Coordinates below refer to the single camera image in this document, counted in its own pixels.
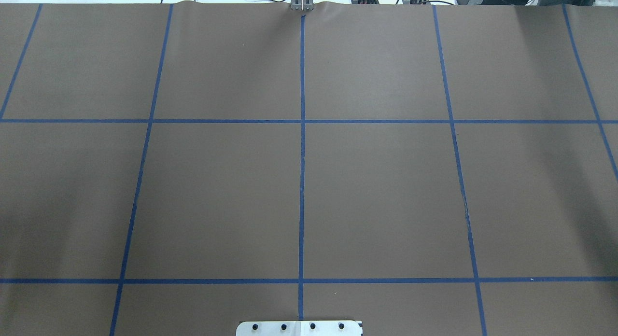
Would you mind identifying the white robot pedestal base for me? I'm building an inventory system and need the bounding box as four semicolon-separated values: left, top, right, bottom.
236;320;364;336

